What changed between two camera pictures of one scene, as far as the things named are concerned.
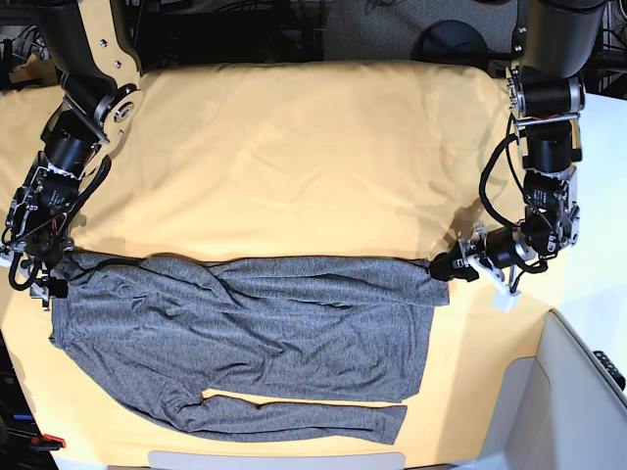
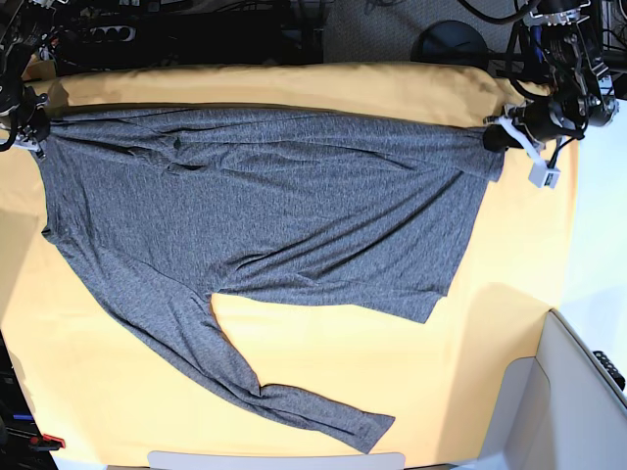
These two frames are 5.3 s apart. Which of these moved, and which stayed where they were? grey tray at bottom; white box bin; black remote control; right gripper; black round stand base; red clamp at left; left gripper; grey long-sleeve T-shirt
Moved: left gripper; grey long-sleeve T-shirt; right gripper
Stayed: black remote control; grey tray at bottom; black round stand base; white box bin; red clamp at left
